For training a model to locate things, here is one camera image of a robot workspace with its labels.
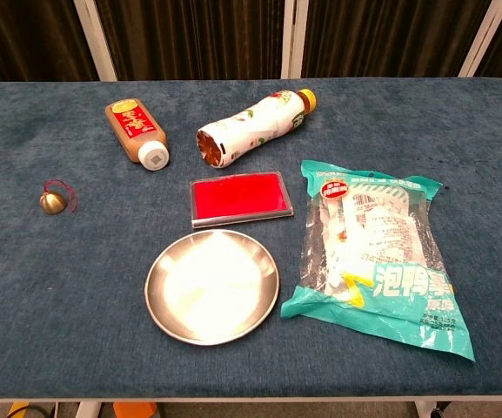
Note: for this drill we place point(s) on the red ink pad, clear case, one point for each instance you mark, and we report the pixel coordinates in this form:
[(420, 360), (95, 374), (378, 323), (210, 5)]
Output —
[(239, 198)]

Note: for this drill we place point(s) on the white-label tea bottle, yellow cap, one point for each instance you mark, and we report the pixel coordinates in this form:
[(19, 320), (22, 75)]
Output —
[(255, 126)]

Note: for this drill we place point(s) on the white round plate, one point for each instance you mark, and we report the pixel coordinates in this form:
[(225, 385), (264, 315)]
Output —
[(211, 287)]

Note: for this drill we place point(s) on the teal snack bag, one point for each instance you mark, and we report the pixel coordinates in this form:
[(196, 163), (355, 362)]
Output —
[(376, 261)]

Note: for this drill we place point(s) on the brown bottle with red label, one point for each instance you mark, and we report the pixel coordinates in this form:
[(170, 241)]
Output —
[(133, 126)]

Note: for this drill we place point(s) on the blue table cloth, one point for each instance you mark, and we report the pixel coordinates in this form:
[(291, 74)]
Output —
[(59, 283)]

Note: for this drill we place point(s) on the orange floor object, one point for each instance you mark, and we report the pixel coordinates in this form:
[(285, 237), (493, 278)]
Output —
[(135, 410)]

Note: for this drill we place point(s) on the yellow floor object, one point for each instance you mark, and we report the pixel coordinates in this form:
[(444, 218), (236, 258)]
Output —
[(20, 410)]

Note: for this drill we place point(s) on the white partition post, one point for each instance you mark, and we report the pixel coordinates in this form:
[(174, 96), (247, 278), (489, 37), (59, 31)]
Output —
[(295, 39), (96, 39), (483, 39)]

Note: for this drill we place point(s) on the white table frame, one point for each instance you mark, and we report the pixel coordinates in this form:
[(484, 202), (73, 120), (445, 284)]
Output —
[(233, 399)]

